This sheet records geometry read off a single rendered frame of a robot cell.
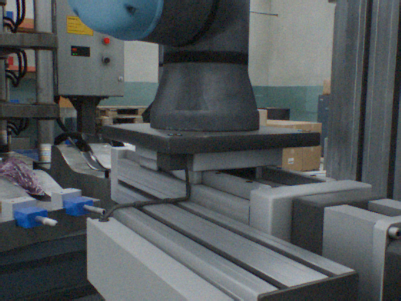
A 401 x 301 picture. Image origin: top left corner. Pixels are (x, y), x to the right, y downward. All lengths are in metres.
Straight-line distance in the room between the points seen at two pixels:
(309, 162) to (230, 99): 5.64
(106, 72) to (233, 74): 1.45
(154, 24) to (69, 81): 1.47
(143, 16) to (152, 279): 0.26
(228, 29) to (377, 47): 0.18
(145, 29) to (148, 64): 8.24
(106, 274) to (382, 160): 0.33
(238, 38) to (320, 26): 8.92
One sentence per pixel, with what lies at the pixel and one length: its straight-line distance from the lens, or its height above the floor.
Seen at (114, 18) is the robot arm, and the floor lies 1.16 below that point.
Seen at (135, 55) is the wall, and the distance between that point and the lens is 8.63.
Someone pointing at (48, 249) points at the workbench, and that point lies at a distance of 0.98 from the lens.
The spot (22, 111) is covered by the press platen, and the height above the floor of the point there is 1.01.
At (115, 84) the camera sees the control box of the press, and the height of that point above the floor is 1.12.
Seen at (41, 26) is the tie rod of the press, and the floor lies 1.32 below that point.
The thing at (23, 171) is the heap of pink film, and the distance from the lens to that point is 1.13.
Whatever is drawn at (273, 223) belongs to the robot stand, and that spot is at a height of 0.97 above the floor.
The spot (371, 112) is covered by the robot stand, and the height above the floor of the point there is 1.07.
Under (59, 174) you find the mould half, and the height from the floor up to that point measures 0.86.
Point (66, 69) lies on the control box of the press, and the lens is 1.95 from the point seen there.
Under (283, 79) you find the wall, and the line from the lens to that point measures 10.08.
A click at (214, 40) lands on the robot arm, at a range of 0.59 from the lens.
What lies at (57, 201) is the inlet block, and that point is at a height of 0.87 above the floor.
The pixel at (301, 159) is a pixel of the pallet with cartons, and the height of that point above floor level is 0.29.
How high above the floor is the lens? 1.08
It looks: 7 degrees down
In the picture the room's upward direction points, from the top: 1 degrees clockwise
